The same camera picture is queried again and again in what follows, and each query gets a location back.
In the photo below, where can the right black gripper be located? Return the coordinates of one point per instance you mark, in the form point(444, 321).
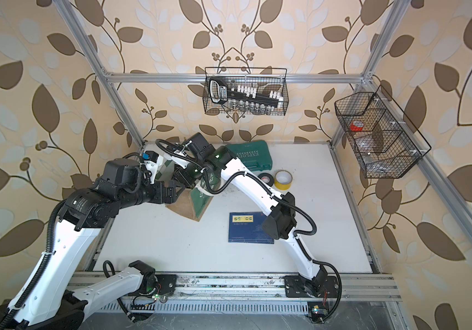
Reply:
point(183, 174)

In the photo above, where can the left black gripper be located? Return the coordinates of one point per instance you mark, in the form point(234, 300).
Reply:
point(170, 196)

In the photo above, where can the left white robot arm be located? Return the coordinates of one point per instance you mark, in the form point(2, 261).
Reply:
point(45, 302)

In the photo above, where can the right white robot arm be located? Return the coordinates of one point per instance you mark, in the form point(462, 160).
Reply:
point(219, 168)

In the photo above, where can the green plastic tool case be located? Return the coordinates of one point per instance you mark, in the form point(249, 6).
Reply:
point(254, 155)

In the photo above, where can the black tape roll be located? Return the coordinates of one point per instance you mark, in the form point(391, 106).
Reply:
point(266, 178)

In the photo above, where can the black socket set holder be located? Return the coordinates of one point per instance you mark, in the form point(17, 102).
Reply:
point(219, 92)

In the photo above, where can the yellow tape roll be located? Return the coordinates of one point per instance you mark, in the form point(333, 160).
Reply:
point(283, 180)

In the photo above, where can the red tape roll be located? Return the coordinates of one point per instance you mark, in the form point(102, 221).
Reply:
point(356, 126)

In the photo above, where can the back black wire basket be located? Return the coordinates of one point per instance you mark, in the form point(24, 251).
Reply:
point(272, 78)

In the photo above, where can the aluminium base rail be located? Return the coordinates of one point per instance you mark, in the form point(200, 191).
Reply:
point(257, 293)

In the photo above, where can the side black wire basket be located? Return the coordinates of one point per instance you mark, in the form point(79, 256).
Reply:
point(390, 144)

